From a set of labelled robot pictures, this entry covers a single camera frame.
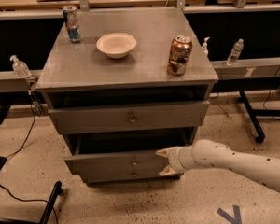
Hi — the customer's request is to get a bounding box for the grey drawer cabinet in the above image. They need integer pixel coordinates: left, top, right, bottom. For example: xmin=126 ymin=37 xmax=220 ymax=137
xmin=35 ymin=7 xmax=220 ymax=186

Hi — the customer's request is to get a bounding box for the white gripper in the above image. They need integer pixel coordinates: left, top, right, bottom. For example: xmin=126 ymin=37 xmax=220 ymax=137
xmin=155 ymin=147 xmax=196 ymax=176

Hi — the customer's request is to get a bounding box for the brown crumpled soda can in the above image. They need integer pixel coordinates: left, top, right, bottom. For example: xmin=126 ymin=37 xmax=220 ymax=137
xmin=167 ymin=35 xmax=192 ymax=76

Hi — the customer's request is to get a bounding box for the black table leg with caster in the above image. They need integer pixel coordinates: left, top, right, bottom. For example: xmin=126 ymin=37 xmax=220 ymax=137
xmin=240 ymin=91 xmax=265 ymax=144

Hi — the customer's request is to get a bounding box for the grey drawer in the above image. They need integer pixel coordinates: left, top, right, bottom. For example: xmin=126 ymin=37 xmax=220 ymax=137
xmin=79 ymin=168 xmax=182 ymax=185
xmin=63 ymin=133 xmax=190 ymax=175
xmin=49 ymin=101 xmax=209 ymax=134

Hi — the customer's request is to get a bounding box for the blue red drink can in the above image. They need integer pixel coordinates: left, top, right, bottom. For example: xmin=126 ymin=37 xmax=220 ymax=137
xmin=63 ymin=5 xmax=81 ymax=43

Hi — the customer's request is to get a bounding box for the small white pump bottle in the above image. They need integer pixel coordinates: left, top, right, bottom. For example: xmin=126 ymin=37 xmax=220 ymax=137
xmin=202 ymin=37 xmax=210 ymax=56

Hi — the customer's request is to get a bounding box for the grey bottom drawer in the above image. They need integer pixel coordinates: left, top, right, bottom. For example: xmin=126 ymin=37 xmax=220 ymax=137
xmin=79 ymin=168 xmax=182 ymax=185

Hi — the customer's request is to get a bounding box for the left sanitizer pump bottle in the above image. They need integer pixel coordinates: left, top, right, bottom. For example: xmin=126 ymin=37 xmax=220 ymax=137
xmin=10 ymin=55 xmax=32 ymax=78

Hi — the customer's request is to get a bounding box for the grey top drawer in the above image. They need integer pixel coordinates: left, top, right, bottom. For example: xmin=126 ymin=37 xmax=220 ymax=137
xmin=49 ymin=101 xmax=209 ymax=134

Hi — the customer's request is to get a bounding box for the black chair base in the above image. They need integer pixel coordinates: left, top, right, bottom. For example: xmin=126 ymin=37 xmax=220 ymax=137
xmin=0 ymin=142 xmax=63 ymax=224

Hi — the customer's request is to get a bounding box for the blue tape floor marker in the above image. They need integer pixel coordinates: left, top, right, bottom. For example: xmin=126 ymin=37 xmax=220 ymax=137
xmin=217 ymin=205 xmax=243 ymax=224

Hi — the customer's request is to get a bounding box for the black floor cable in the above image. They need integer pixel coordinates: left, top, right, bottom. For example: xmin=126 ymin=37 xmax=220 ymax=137
xmin=0 ymin=105 xmax=60 ymax=224

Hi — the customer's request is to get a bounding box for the clear plastic water bottle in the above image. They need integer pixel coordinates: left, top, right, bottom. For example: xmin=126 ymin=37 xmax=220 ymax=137
xmin=227 ymin=38 xmax=244 ymax=65

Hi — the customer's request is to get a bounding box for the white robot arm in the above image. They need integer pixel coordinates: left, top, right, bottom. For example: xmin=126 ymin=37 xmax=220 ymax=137
xmin=156 ymin=139 xmax=280 ymax=193

